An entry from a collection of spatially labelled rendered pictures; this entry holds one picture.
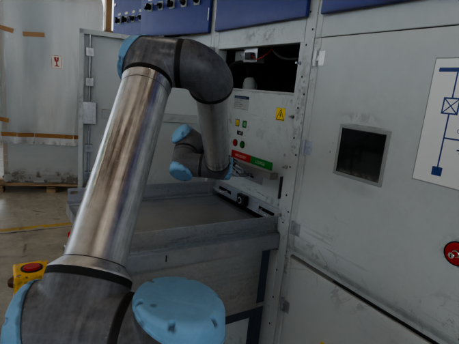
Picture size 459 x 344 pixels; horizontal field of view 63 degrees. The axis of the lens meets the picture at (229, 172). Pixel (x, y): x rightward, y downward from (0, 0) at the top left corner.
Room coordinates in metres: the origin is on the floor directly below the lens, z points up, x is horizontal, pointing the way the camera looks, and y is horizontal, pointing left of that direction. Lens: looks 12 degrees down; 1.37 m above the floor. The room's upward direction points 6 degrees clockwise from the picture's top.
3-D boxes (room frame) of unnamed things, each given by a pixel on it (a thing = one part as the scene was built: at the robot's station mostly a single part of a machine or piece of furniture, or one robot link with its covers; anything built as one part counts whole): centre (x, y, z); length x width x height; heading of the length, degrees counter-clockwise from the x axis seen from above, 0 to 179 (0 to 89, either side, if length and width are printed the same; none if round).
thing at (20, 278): (0.85, 0.47, 0.85); 0.08 x 0.08 x 0.10; 33
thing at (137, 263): (1.46, 0.23, 0.82); 0.68 x 0.62 x 0.06; 123
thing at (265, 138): (1.67, -0.09, 1.15); 0.48 x 0.01 x 0.48; 33
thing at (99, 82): (1.83, 0.42, 1.21); 0.63 x 0.07 x 0.74; 113
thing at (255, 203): (1.68, -0.10, 0.89); 0.54 x 0.05 x 0.06; 33
